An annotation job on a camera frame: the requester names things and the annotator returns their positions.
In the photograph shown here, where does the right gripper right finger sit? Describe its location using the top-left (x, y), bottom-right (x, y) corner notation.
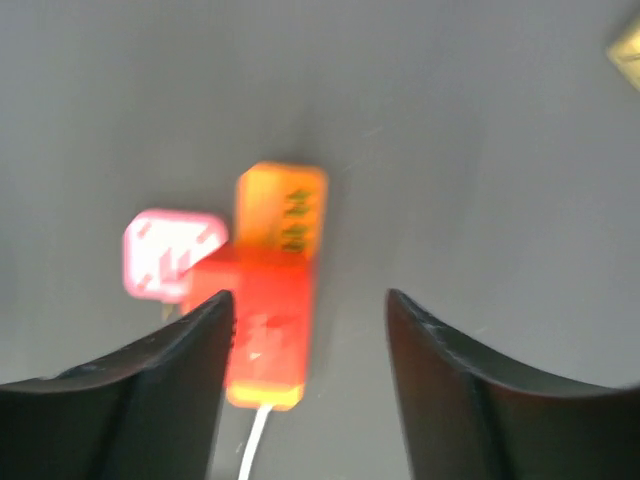
top-left (386, 289), bottom-right (639, 479)

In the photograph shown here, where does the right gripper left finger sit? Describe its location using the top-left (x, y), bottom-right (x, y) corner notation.
top-left (1, 291), bottom-right (234, 479)

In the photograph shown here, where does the red plug adapter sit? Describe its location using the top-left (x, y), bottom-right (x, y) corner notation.
top-left (182, 246), bottom-right (314, 388)

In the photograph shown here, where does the orange power strip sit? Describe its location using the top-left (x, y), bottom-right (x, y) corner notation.
top-left (227, 162), bottom-right (328, 411)

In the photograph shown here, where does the yellow cube charger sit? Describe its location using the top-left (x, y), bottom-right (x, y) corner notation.
top-left (606, 6), bottom-right (639, 91)

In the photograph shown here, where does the pink square adapter plug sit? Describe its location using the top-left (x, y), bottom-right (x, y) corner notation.
top-left (122, 209), bottom-right (229, 304)

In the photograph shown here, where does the white cord with plug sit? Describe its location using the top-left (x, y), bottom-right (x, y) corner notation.
top-left (237, 404), bottom-right (274, 480)

